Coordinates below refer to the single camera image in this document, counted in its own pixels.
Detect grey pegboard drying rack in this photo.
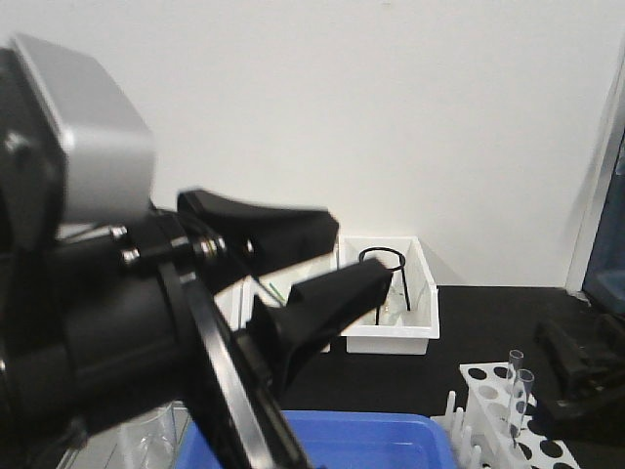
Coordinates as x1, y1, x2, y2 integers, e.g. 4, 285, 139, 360
583, 143, 624, 315

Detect right white storage bin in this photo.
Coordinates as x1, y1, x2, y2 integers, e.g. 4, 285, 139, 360
338, 235, 440, 355

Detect middle white storage bin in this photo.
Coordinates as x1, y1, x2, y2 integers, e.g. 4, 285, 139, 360
214, 253, 339, 354

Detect green yellow stirring sticks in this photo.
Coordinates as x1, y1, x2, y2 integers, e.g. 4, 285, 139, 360
263, 282, 287, 306

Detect blue plastic tray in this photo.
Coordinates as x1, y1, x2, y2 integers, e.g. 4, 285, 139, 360
174, 408, 458, 469

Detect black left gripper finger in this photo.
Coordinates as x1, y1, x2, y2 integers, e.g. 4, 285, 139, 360
177, 190, 339, 283
246, 258, 392, 391

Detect black wire tripod stand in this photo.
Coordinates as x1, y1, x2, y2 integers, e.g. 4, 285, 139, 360
358, 246, 412, 325

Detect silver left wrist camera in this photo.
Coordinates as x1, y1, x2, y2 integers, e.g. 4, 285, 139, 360
1, 33, 155, 250

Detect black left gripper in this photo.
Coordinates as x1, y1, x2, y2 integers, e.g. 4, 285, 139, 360
48, 214, 310, 468

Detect clear glass test tube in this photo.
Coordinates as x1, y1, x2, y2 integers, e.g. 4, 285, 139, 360
507, 368, 534, 446

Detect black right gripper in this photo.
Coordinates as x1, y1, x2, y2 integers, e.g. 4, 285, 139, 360
535, 314, 624, 420

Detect clear test tube in rack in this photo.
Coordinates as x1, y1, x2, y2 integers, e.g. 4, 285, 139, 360
505, 349, 524, 394

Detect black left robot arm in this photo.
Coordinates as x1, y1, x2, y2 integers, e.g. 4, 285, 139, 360
1, 190, 391, 468

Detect clear glass beaker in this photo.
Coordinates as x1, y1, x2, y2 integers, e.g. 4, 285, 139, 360
117, 404, 178, 469

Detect white test tube rack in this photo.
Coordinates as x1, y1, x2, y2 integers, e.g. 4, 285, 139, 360
433, 362, 579, 468

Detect white storage bin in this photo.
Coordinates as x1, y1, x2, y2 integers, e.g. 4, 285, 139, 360
338, 235, 440, 355
214, 253, 339, 354

